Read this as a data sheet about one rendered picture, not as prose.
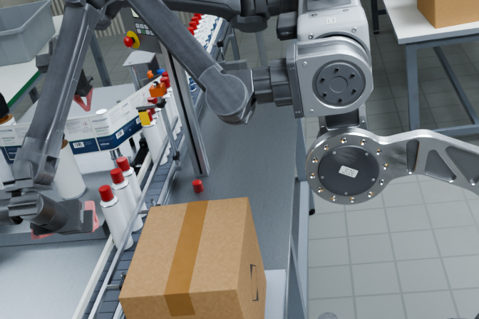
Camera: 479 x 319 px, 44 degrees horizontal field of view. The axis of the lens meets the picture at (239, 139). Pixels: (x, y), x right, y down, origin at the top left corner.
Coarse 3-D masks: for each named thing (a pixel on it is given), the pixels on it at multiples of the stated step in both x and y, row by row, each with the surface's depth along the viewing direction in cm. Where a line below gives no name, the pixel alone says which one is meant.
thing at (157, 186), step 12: (180, 132) 225; (168, 156) 211; (168, 168) 204; (144, 180) 200; (156, 180) 198; (156, 192) 192; (132, 252) 167; (108, 264) 165; (120, 264) 164; (96, 288) 157; (108, 300) 152; (84, 312) 150; (108, 312) 148
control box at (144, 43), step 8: (128, 8) 182; (128, 16) 185; (128, 24) 187; (128, 32) 189; (136, 32) 186; (136, 40) 188; (144, 40) 185; (152, 40) 182; (136, 48) 190; (144, 48) 187; (152, 48) 185; (160, 48) 182
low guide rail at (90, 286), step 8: (144, 168) 200; (112, 240) 169; (104, 248) 166; (104, 256) 162; (104, 264) 162; (96, 272) 157; (96, 280) 156; (88, 288) 152; (88, 296) 151; (80, 304) 147; (80, 312) 146
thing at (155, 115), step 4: (148, 104) 203; (148, 108) 202; (152, 108) 202; (152, 112) 203; (156, 116) 203; (156, 120) 204; (160, 120) 206; (160, 124) 206; (160, 128) 206; (160, 132) 206; (164, 132) 209; (164, 136) 208; (164, 140) 208; (168, 148) 211; (168, 152) 211
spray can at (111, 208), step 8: (104, 192) 159; (112, 192) 161; (104, 200) 161; (112, 200) 161; (104, 208) 161; (112, 208) 161; (120, 208) 164; (112, 216) 162; (120, 216) 164; (112, 224) 164; (120, 224) 164; (112, 232) 165; (120, 232) 165; (120, 240) 166; (128, 240) 168; (128, 248) 168
